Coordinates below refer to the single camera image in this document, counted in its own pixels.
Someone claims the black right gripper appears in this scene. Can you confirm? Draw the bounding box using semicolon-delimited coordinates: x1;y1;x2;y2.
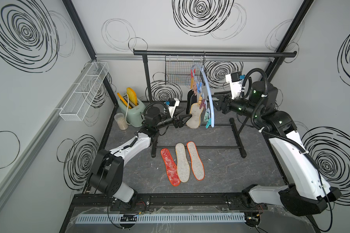
207;90;261;121

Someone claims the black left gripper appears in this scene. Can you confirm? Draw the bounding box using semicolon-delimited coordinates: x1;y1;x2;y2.
154;107;191;132

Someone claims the white insole yellow trim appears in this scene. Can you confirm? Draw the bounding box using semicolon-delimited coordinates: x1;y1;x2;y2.
186;103;204;129

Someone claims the black metal clothes rack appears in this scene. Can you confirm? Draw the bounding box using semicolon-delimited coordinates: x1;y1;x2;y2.
133;49;297;159

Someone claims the light blue arc hanger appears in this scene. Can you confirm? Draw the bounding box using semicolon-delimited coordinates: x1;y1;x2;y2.
191;63;215;128

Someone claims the white insole orange trim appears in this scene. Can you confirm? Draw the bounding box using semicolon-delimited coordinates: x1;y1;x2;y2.
176;143;190;183
187;141;205;181

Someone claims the red insole orange trim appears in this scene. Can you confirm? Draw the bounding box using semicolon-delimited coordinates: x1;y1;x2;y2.
160;149;181;186

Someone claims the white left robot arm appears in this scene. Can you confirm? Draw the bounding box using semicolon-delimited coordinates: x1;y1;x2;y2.
87;102;192;205

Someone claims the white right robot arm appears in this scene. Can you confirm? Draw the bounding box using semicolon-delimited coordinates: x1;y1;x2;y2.
212;81;341;216

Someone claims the purple clothespin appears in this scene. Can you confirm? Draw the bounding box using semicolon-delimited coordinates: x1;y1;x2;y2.
199;99;207;109

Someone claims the mint green clothespin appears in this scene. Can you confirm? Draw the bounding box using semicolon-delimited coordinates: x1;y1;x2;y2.
203;109;211;122

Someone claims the teal clothespin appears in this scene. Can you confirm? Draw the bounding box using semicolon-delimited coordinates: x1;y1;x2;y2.
205;118;213;129

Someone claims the black felt insole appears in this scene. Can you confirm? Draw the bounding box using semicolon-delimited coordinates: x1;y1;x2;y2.
186;89;197;114

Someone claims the blue clothespin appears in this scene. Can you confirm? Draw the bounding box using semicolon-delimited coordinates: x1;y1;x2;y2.
196;82;202;93

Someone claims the mint green toaster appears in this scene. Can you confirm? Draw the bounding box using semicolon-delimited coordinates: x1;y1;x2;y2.
118;100;146;128

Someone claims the clear plastic cup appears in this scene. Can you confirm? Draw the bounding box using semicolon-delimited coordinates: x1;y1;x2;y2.
114;113;128;131

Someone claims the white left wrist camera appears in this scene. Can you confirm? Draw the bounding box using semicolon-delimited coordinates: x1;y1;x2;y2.
165;98;180;117

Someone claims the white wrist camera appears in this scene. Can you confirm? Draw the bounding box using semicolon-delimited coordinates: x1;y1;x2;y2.
165;98;180;117
226;72;245;100

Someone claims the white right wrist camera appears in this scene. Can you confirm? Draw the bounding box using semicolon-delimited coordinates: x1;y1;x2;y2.
226;72;245;100

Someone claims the black corrugated cable hose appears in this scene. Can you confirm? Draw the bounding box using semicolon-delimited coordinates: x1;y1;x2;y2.
240;67;321;172

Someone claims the black wire wall basket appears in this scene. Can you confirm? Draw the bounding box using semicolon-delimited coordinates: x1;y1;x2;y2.
165;56;205;86

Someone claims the black corner frame post right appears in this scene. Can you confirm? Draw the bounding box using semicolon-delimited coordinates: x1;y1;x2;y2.
265;0;314;81

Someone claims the black corner frame post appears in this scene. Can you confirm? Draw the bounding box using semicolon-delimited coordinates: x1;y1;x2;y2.
265;0;314;81
62;0;118;106

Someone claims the aluminium wall rail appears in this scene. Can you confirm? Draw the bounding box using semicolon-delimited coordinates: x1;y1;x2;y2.
96;53;274;62

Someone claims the white wire wall shelf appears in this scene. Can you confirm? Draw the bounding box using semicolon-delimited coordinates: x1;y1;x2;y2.
59;61;109;121

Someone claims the grey slotted cable duct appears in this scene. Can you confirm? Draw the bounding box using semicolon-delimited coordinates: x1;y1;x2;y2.
75;213;246;224

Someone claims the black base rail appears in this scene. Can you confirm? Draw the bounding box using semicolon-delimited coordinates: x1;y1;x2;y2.
69;192;268;213

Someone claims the black corner frame post left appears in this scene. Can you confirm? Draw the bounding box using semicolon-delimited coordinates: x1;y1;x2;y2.
62;0;118;106

